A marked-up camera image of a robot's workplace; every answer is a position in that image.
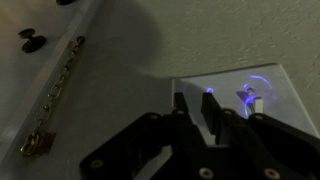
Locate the brass door security chain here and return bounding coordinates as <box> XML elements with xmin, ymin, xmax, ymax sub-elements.
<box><xmin>19</xmin><ymin>35</ymin><xmax>87</xmax><ymax>158</ymax></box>

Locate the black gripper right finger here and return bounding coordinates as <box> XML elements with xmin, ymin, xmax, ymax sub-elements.
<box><xmin>200</xmin><ymin>91</ymin><xmax>320</xmax><ymax>180</ymax></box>

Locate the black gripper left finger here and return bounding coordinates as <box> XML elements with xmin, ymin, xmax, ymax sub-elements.
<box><xmin>79</xmin><ymin>91</ymin><xmax>209</xmax><ymax>180</ymax></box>

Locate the white double switch wall plate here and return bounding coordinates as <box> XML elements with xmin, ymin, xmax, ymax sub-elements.
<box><xmin>171</xmin><ymin>62</ymin><xmax>320</xmax><ymax>145</ymax></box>

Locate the white toggle switch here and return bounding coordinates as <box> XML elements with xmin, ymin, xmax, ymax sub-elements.
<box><xmin>235</xmin><ymin>83</ymin><xmax>265</xmax><ymax>115</ymax></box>

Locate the dark deadbolt thumb turn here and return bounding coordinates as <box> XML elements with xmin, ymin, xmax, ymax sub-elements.
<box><xmin>17</xmin><ymin>27</ymin><xmax>48</xmax><ymax>54</ymax></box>

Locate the white door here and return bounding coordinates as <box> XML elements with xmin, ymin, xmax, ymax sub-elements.
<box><xmin>0</xmin><ymin>0</ymin><xmax>103</xmax><ymax>165</ymax></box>

